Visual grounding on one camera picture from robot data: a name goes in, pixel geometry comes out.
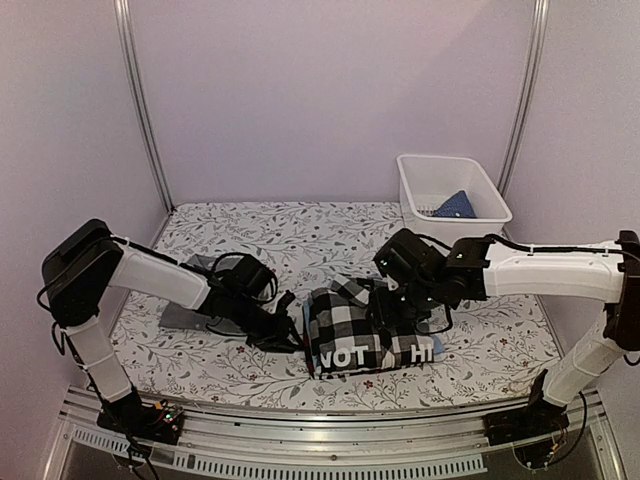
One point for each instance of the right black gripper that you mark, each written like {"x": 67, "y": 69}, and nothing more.
{"x": 383, "y": 314}

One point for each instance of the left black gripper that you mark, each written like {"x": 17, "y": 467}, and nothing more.
{"x": 278, "y": 337}

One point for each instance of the grey long sleeve shirt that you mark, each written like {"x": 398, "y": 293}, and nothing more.
{"x": 177, "y": 317}

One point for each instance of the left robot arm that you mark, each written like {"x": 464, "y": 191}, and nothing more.
{"x": 93, "y": 260}

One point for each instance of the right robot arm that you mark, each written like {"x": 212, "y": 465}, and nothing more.
{"x": 477, "y": 268}

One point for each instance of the floral patterned table cloth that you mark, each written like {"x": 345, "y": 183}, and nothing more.
{"x": 493, "y": 351}

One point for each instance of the blue dotted cloth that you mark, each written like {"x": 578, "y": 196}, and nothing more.
{"x": 458, "y": 206}

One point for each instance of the white plastic bin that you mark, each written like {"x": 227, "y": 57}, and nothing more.
{"x": 427, "y": 181}

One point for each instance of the aluminium front rail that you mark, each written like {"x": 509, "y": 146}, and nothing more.
{"x": 232, "y": 442}

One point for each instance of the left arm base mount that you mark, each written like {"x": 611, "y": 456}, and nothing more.
{"x": 158, "y": 422}

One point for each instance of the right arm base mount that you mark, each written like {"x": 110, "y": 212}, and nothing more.
{"x": 537, "y": 417}

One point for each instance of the right metal corner post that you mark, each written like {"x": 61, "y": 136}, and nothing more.
{"x": 532, "y": 67}

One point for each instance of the metal corner post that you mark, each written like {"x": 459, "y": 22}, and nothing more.
{"x": 532, "y": 67}
{"x": 134, "y": 78}

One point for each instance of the left metal corner post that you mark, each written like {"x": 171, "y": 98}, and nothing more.
{"x": 134, "y": 78}

